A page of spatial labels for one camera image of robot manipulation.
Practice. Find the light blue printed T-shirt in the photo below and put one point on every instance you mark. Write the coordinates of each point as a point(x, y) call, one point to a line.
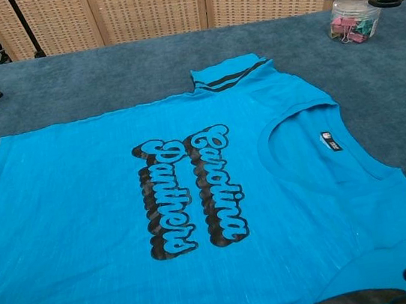
point(83, 214)

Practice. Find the clear jar of binder clips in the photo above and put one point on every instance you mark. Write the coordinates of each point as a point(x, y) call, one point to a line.
point(355, 24)

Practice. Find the wicker folding screen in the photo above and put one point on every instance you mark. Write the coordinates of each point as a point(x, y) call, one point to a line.
point(152, 4)

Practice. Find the dark blue table cover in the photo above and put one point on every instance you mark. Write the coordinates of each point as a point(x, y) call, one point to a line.
point(101, 75)

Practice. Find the black tripod stand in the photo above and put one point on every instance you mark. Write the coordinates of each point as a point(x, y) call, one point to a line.
point(27, 29)

